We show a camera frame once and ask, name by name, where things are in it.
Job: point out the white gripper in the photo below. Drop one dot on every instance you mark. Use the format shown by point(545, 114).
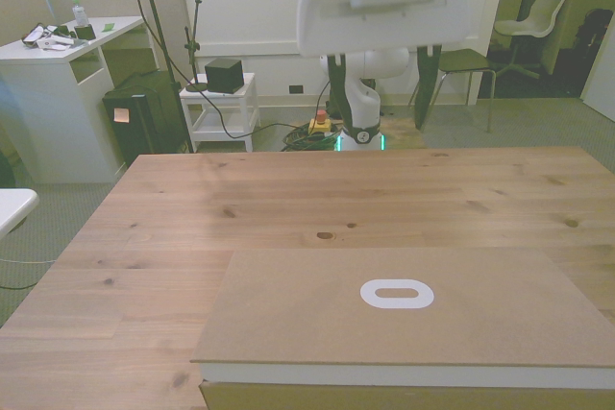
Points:
point(384, 26)

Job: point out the brown cardboard box with lid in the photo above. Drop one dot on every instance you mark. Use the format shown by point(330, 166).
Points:
point(288, 309)

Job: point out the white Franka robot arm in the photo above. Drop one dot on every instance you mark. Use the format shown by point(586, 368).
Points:
point(370, 93)

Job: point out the black cube box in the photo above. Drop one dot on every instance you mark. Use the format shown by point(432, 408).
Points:
point(222, 75)

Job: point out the red yellow emergency stop button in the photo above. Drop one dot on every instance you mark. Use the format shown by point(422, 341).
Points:
point(320, 122)

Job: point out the dark seat metal leg chair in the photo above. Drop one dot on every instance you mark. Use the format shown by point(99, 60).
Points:
point(461, 62)

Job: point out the white side table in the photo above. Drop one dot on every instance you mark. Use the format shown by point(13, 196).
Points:
point(240, 103)

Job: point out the white plastic swivel chair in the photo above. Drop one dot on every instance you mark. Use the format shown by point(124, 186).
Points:
point(533, 16)

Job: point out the black microphone stand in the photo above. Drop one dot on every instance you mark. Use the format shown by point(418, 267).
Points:
point(194, 45)

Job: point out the black bag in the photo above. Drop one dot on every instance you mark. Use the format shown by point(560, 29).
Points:
point(593, 40)

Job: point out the black tripod stand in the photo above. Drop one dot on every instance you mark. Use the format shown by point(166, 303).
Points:
point(156, 21)

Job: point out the black computer tower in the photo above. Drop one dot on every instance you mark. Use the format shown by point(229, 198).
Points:
point(144, 127)

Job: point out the orange sticky note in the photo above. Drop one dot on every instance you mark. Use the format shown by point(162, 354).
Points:
point(121, 115)

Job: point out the green sticky note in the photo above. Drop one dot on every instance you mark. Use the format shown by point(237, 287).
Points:
point(108, 26)

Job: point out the small black holder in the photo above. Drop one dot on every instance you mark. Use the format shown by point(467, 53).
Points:
point(85, 31)

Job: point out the clear plastic bottle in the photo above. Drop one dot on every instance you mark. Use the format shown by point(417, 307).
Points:
point(80, 12)

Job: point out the white handheld device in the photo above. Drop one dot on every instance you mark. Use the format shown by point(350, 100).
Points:
point(54, 43)

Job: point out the white desk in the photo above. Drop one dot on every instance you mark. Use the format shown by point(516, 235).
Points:
point(48, 93)

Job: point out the white rounded table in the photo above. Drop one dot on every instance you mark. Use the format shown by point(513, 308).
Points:
point(14, 203)

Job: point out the black wall outlet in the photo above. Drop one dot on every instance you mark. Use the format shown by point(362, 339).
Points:
point(296, 89)

